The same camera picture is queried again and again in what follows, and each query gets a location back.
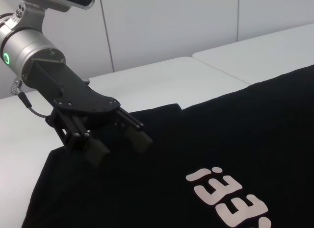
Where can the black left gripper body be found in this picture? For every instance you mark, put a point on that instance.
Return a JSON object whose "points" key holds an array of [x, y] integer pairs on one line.
{"points": [[73, 93]]}

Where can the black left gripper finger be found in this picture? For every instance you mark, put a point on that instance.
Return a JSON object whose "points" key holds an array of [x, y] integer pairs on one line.
{"points": [[78, 137], [137, 137]]}

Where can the black shirt with FREE print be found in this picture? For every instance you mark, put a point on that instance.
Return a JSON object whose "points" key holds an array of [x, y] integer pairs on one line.
{"points": [[220, 130]]}

